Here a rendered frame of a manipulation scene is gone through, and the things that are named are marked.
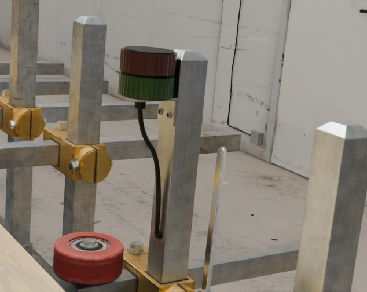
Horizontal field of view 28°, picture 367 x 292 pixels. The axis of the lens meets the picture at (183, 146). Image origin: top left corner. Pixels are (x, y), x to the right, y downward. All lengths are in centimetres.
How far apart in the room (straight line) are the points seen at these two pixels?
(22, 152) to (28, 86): 23
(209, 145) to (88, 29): 31
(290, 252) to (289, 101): 372
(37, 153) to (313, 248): 53
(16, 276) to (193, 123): 25
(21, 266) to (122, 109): 63
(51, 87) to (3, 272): 85
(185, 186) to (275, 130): 401
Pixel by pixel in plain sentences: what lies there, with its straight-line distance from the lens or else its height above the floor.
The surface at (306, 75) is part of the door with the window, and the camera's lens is 458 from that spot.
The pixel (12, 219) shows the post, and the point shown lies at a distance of 131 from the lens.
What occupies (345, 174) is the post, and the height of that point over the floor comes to 108.
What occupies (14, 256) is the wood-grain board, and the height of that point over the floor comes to 90.
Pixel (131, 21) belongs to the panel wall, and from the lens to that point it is 645.
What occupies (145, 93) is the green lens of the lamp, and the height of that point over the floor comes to 110.
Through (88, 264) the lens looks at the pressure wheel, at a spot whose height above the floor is 90.
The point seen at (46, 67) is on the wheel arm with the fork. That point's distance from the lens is 185.
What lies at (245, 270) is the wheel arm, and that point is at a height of 84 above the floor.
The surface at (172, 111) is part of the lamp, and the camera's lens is 79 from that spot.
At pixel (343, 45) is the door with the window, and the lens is 436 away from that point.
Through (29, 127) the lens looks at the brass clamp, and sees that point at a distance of 124.
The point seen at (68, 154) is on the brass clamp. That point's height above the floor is 96.
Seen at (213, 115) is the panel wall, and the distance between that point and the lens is 537.
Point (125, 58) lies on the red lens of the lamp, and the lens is 76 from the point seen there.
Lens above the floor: 123
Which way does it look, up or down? 14 degrees down
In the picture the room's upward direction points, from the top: 5 degrees clockwise
